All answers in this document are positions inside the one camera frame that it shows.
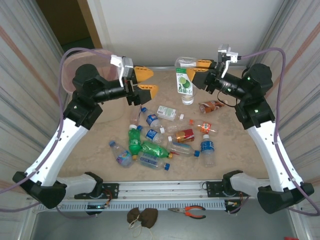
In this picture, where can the clear bottle lime label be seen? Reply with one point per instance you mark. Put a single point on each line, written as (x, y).
(185, 82)

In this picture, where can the small clear plastic bottle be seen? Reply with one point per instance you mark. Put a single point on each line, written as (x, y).
(135, 115)

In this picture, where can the clear bottle white green label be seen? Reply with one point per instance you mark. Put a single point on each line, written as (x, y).
(166, 111)

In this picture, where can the clear bottle blue Pepsi label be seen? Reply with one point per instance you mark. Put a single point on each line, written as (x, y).
(151, 119)
(151, 135)

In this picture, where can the brown Nescafe coffee bottle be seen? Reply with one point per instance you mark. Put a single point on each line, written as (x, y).
(212, 106)

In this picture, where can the clear bottle white cap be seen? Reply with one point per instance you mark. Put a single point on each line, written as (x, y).
(177, 127)

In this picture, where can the green plastic bottle yellow cap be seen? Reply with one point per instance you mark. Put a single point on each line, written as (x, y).
(155, 149)
(135, 142)

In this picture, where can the clear bottle orange label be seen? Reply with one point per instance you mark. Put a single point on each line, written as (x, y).
(205, 127)

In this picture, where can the bottle red gold label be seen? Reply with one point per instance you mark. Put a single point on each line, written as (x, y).
(185, 135)

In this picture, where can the clear bottle blue cap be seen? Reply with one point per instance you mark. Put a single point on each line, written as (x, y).
(182, 148)

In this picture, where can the clear bottle pale blue label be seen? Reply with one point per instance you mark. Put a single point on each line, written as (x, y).
(150, 161)

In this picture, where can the clear bottle purple label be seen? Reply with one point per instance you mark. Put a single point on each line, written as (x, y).
(123, 157)

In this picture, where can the blue label white cap bottle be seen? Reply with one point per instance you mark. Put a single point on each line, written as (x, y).
(208, 147)

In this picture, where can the brown wooden door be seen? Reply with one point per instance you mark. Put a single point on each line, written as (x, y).
(90, 22)

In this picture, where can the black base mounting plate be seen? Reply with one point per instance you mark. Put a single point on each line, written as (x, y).
(212, 188)
(112, 191)

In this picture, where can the brown cloth pouch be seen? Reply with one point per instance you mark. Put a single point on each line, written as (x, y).
(133, 215)
(149, 217)

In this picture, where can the small red object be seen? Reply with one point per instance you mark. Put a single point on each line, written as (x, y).
(290, 238)

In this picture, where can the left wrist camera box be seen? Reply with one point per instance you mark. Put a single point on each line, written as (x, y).
(126, 66)

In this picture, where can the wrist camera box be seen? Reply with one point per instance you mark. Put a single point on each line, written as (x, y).
(126, 66)
(226, 51)

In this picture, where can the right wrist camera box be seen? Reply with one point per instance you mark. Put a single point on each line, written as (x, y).
(226, 51)

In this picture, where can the aluminium mounting rail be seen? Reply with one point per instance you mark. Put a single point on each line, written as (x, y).
(160, 188)

